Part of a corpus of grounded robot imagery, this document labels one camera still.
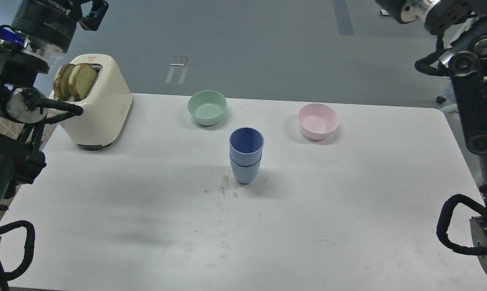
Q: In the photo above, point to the blue cup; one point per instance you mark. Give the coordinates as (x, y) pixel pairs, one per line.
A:
(245, 174)
(245, 146)

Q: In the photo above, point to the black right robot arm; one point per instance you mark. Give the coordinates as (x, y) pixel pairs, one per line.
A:
(460, 27)

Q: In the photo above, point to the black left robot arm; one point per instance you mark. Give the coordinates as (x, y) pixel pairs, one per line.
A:
(39, 28)

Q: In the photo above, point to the green bowl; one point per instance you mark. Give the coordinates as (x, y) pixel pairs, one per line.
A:
(207, 108)

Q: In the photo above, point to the pink bowl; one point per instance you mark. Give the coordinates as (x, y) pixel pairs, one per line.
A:
(317, 121)

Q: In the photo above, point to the cream toaster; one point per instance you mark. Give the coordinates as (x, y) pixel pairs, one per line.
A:
(105, 109)

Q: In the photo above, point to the toast slice right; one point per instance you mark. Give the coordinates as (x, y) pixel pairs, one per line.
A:
(81, 80)

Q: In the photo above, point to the toast slice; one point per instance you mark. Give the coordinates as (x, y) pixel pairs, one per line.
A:
(81, 80)
(60, 83)

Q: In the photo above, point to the toast slice left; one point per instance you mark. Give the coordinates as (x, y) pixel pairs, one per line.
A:
(60, 83)

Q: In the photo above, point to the white office chair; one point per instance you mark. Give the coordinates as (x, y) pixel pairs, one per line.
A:
(448, 95)

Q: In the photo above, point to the checkered beige cloth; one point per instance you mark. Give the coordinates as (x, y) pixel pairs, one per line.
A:
(12, 129)

